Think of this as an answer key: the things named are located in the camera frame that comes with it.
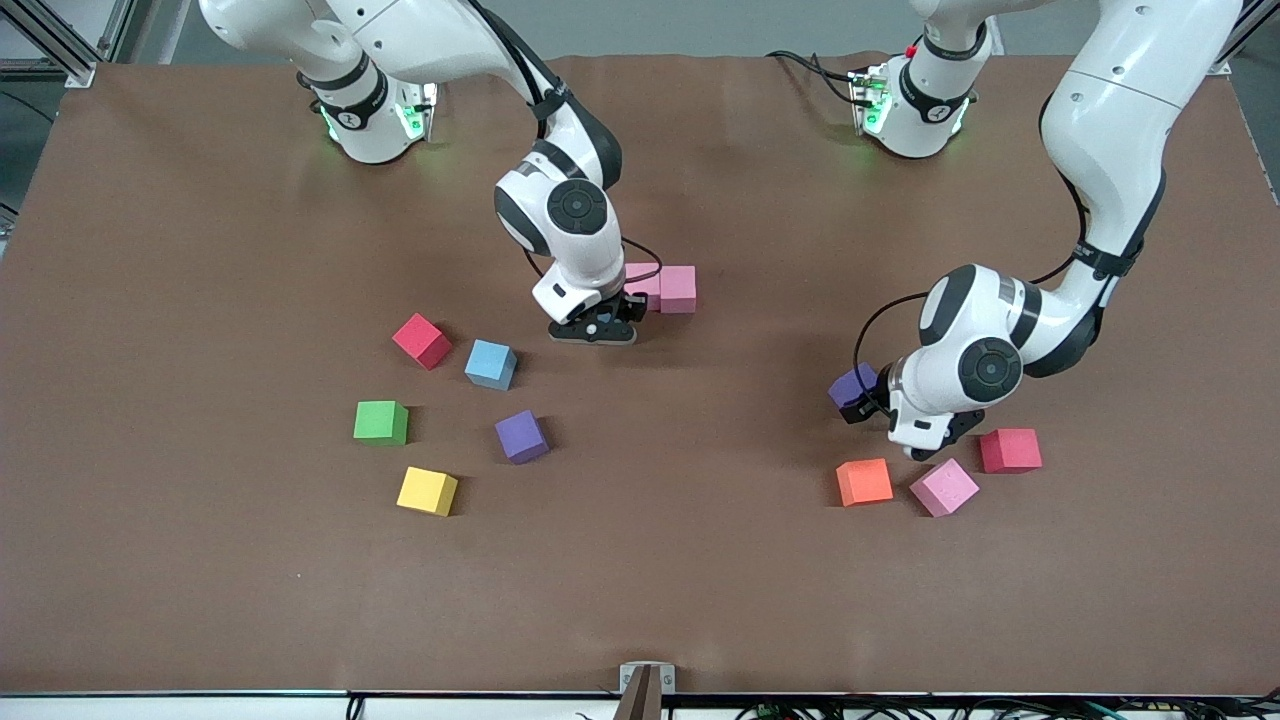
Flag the purple foam cube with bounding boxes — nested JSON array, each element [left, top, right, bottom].
[[828, 362, 881, 411], [494, 409, 551, 466]]

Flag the pink foam cube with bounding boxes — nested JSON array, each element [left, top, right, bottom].
[[660, 265, 698, 315], [908, 457, 982, 519], [625, 263, 663, 313]]

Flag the blue foam cube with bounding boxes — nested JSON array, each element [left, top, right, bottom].
[[464, 339, 519, 392]]

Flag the orange foam cube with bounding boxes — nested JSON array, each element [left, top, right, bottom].
[[836, 458, 895, 508]]

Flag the red foam cube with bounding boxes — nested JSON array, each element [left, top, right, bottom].
[[978, 427, 1044, 475], [391, 312, 454, 372]]

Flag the green foam cube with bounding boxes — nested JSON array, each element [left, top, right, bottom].
[[353, 400, 410, 447]]

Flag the yellow foam cube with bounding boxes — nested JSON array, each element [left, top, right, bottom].
[[396, 466, 460, 518]]

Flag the brown table cover sheet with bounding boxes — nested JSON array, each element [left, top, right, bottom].
[[0, 50, 1280, 697]]

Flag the grey connector plate green light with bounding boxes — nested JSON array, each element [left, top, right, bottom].
[[848, 66, 893, 134], [398, 78, 439, 143]]

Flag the black arm base cable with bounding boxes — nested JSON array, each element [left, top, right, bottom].
[[766, 48, 863, 107]]

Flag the small grey metal bracket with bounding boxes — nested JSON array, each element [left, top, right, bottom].
[[619, 661, 677, 695]]

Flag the brown camera mount strip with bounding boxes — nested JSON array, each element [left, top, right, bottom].
[[612, 665, 665, 720]]

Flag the aluminium frame profile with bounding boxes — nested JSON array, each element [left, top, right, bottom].
[[1215, 0, 1280, 77], [0, 0, 136, 89]]

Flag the white table edge rail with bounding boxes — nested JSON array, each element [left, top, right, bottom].
[[0, 693, 1280, 720]]

